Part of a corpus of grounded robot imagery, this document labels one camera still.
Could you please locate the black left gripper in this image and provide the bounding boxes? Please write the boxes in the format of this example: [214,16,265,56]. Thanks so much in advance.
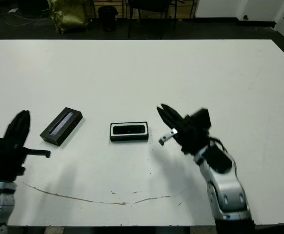
[0,110,51,183]

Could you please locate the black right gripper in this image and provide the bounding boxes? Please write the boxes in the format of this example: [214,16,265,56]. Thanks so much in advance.
[156,104,214,156]

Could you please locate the black printed box lid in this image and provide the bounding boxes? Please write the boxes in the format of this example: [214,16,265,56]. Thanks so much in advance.
[40,106,84,146]

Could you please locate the black oblong camera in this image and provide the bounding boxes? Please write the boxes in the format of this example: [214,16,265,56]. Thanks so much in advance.
[112,124,146,135]

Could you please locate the black box base white insert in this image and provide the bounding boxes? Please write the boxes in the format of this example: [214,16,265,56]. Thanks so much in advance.
[109,121,149,143]

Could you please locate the black office chair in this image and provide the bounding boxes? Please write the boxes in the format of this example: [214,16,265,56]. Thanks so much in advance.
[127,0,178,39]

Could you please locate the black waste bin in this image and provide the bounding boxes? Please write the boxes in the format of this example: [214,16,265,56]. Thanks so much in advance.
[98,6,118,32]

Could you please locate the yellow-green plastic bag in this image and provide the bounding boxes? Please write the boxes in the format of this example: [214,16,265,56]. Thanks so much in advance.
[48,0,89,35]

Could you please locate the black right wrist camera housing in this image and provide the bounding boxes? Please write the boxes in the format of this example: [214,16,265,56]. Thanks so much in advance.
[190,108,212,130]

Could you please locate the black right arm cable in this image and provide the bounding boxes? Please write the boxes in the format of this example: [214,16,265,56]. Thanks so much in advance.
[209,136,230,153]

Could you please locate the white floor cable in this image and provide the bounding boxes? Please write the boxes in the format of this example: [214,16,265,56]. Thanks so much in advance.
[0,11,50,27]

